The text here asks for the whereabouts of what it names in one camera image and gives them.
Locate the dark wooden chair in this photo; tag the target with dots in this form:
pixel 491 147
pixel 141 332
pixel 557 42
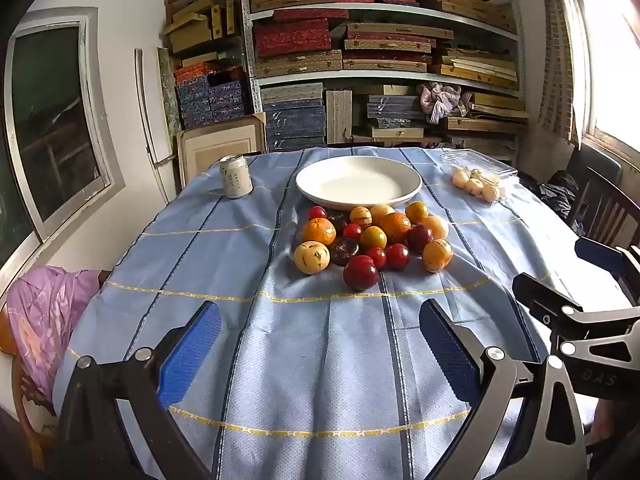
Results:
pixel 600 200

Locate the green marbled panel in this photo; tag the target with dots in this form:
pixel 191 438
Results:
pixel 169 90

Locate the stack of blue floral boxes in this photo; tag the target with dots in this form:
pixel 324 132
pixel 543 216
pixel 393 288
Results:
pixel 210 95

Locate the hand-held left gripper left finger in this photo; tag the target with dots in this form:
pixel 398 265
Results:
pixel 192 350

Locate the small red plum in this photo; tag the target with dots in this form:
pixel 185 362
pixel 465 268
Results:
pixel 352 231
pixel 376 256
pixel 316 212

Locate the purple floral cloth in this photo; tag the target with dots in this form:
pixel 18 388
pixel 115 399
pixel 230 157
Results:
pixel 40 320

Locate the tan round pear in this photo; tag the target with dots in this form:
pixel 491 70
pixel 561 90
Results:
pixel 437 255

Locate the white-framed window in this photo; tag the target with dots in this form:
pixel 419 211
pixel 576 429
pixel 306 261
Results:
pixel 55 110

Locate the yellow-green tangerine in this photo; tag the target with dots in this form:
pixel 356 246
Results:
pixel 373 237

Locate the yellow pear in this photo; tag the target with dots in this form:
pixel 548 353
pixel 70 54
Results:
pixel 311 257

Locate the clear plastic box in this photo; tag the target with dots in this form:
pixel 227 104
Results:
pixel 480 160

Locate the white metal shelf rack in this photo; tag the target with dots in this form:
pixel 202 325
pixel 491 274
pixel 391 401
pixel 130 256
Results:
pixel 250 60

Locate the grey upright box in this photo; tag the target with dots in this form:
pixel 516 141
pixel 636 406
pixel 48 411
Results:
pixel 338 117

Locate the pale wooden frame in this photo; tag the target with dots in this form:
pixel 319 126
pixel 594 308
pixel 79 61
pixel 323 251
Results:
pixel 220 150

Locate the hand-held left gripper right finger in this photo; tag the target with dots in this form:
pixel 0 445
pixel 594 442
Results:
pixel 450 355

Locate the group of pale peaches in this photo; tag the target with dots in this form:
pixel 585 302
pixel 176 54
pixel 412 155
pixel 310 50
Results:
pixel 472 185

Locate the dark mangosteen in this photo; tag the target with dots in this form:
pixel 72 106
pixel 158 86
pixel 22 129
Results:
pixel 338 220
pixel 345 251

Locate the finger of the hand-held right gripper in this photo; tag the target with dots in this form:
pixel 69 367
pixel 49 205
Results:
pixel 597 257
pixel 545 295

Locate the stacks of tan flat boxes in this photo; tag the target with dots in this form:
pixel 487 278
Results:
pixel 450 60

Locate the stack of dark blue boxes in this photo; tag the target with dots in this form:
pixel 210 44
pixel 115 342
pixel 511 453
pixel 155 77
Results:
pixel 292 120

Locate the pile of yellow-brown boxes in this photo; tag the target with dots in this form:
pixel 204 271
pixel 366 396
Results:
pixel 195 25

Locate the white drink can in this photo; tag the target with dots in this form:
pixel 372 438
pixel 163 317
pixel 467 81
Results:
pixel 236 180

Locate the blue tablecloth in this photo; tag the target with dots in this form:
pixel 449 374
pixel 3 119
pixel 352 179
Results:
pixel 300 360

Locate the orange mandarin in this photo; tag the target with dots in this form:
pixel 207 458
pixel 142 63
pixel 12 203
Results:
pixel 319 231

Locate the bright window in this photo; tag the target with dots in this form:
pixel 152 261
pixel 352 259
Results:
pixel 615 60

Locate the white plate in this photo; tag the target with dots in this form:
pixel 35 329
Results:
pixel 357 182

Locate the dark red plum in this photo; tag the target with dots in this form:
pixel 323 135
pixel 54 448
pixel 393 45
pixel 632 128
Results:
pixel 398 256
pixel 419 238

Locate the pink cloth bundle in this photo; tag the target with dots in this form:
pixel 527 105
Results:
pixel 442 100

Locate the long white slat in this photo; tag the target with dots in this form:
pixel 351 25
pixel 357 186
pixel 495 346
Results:
pixel 144 110

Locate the orange-yellow tangerine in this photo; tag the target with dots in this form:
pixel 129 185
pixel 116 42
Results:
pixel 416 211

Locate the dark clothing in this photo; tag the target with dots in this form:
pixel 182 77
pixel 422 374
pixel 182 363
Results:
pixel 555 192

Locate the stack of red patterned boxes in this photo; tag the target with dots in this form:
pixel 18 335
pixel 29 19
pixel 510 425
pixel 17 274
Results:
pixel 292 35

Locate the red apple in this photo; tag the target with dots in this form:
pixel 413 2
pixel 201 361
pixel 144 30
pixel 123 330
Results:
pixel 360 272

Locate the spotted orange persimmon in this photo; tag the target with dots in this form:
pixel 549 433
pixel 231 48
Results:
pixel 360 216

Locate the orange wooden chair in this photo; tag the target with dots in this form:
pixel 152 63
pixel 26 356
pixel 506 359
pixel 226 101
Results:
pixel 25 410

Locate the large orange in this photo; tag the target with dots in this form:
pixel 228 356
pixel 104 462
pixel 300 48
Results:
pixel 396 226

